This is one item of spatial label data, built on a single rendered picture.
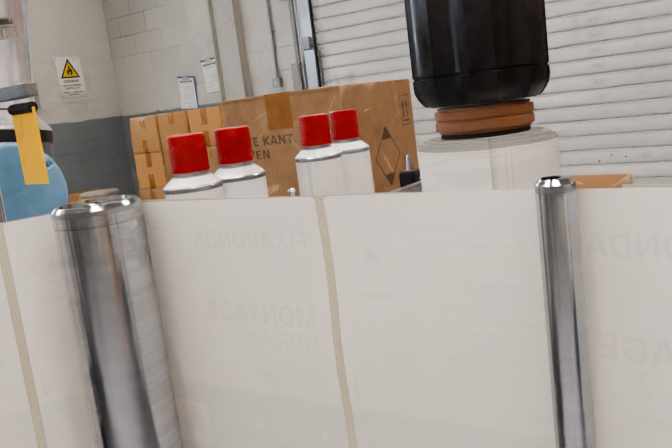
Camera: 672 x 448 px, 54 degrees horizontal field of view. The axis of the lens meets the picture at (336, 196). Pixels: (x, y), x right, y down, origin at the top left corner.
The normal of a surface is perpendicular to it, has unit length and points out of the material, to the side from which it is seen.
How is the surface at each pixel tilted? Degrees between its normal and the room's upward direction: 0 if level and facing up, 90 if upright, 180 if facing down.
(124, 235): 90
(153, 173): 90
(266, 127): 90
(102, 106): 90
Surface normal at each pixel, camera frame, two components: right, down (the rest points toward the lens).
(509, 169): 0.05, 0.15
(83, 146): 0.83, -0.03
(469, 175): -0.46, 0.20
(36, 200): 0.61, 0.15
